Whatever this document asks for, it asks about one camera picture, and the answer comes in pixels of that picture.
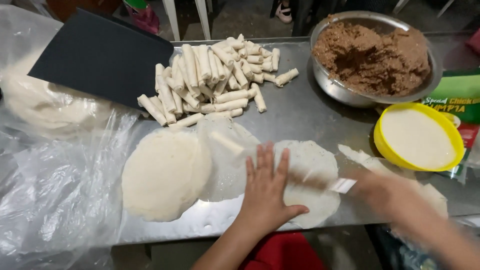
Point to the person's right hand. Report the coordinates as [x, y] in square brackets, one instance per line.
[382, 197]

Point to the person's left hand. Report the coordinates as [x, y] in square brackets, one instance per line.
[264, 198]

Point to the person's right fingers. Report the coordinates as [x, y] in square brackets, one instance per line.
[362, 185]

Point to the white utensil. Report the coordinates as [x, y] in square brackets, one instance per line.
[342, 185]

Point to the round thin spring roll wrapper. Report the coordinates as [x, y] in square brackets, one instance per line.
[317, 165]

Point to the torn spring roll wrapper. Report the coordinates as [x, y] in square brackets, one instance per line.
[378, 165]

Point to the yellow plastic bowl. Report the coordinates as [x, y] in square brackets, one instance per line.
[378, 138]

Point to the white liquid paste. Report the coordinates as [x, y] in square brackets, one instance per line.
[418, 138]

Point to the person's red clothing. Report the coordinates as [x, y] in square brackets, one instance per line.
[283, 251]

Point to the metal mixing bowl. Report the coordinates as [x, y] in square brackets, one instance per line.
[330, 88]

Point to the brown minced meat filling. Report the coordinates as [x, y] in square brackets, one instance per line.
[371, 56]

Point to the green printed packaging bag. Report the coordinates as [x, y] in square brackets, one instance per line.
[459, 93]

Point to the translucent spring roll wrapper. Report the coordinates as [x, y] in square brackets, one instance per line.
[225, 168]

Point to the red cloth item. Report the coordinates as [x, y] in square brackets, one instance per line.
[474, 41]

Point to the pile of rolled spring rolls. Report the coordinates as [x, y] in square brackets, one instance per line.
[204, 80]

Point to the stack of round wrappers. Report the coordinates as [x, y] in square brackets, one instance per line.
[165, 176]

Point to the white chair legs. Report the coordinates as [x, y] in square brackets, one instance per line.
[187, 17]

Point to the pink bag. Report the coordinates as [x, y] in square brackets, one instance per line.
[144, 17]

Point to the black flat board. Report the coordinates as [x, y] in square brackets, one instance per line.
[101, 56]

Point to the clear crumpled plastic sheet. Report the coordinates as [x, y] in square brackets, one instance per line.
[56, 195]

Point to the plastic bag of wrappers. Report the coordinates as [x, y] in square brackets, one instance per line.
[37, 101]

